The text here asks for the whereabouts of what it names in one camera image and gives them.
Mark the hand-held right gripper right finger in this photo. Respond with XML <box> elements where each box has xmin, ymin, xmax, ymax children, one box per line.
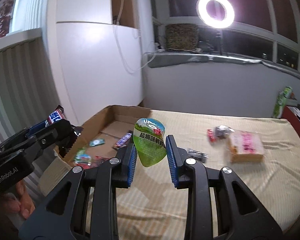
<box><xmin>166</xmin><ymin>135</ymin><xmax>283</xmax><ymax>240</ymax></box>

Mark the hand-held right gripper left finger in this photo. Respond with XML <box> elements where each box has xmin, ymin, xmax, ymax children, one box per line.
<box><xmin>19</xmin><ymin>144</ymin><xmax>138</xmax><ymax>240</ymax></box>

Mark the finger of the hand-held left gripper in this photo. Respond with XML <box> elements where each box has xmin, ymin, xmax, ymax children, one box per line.
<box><xmin>25</xmin><ymin>121</ymin><xmax>49</xmax><ymax>138</ymax></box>
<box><xmin>31</xmin><ymin>119</ymin><xmax>83</xmax><ymax>159</ymax></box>

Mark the purple snack bar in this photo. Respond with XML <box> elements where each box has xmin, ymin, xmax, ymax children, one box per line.
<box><xmin>112</xmin><ymin>132</ymin><xmax>132</xmax><ymax>148</ymax></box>

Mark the green egg snack packet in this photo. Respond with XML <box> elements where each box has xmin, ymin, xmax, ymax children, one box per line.
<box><xmin>133</xmin><ymin>117</ymin><xmax>167</xmax><ymax>167</ymax></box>

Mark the green red snack packet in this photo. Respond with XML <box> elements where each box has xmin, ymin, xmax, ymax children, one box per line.
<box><xmin>74</xmin><ymin>149</ymin><xmax>93</xmax><ymax>164</ymax></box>

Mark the brown cardboard box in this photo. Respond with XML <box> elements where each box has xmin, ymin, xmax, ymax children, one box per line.
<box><xmin>37</xmin><ymin>105</ymin><xmax>153</xmax><ymax>198</ymax></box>

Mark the person's left hand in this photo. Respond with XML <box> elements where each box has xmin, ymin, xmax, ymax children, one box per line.
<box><xmin>14</xmin><ymin>180</ymin><xmax>36</xmax><ymax>219</ymax></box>

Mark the black white small packet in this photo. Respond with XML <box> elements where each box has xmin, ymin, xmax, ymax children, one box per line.
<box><xmin>186</xmin><ymin>148</ymin><xmax>209</xmax><ymax>159</ymax></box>

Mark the dark brown snack packet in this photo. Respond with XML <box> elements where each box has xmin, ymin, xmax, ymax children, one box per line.
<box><xmin>207</xmin><ymin>125</ymin><xmax>234</xmax><ymax>143</ymax></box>

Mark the bread package with pink label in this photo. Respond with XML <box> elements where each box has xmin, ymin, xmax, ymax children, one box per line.
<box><xmin>227</xmin><ymin>130</ymin><xmax>265</xmax><ymax>163</ymax></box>

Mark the white wardrobe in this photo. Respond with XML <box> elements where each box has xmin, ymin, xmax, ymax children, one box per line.
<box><xmin>10</xmin><ymin>0</ymin><xmax>155</xmax><ymax>130</ymax></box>

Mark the striped bed sheet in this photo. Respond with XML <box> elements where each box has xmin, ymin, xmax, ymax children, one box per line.
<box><xmin>85</xmin><ymin>109</ymin><xmax>300</xmax><ymax>240</ymax></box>

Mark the green paper bag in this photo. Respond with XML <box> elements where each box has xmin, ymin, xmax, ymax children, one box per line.
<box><xmin>272</xmin><ymin>86</ymin><xmax>293</xmax><ymax>119</ymax></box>

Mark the patterned cushion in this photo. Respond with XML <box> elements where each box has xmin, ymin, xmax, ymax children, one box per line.
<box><xmin>164</xmin><ymin>24</ymin><xmax>199</xmax><ymax>50</ymax></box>

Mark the red storage box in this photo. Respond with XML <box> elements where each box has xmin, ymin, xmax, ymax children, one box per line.
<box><xmin>281</xmin><ymin>104</ymin><xmax>300</xmax><ymax>143</ymax></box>

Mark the black tripod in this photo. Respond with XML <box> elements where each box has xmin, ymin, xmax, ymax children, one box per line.
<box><xmin>214</xmin><ymin>27</ymin><xmax>224</xmax><ymax>55</ymax></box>

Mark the window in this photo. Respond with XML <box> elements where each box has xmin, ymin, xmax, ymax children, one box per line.
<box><xmin>150</xmin><ymin>0</ymin><xmax>300</xmax><ymax>77</ymax></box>

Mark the white cable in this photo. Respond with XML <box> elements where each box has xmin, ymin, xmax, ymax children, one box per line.
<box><xmin>114</xmin><ymin>0</ymin><xmax>155</xmax><ymax>74</ymax></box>

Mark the white ring light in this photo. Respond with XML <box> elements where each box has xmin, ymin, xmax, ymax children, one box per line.
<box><xmin>196</xmin><ymin>0</ymin><xmax>235</xmax><ymax>29</ymax></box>

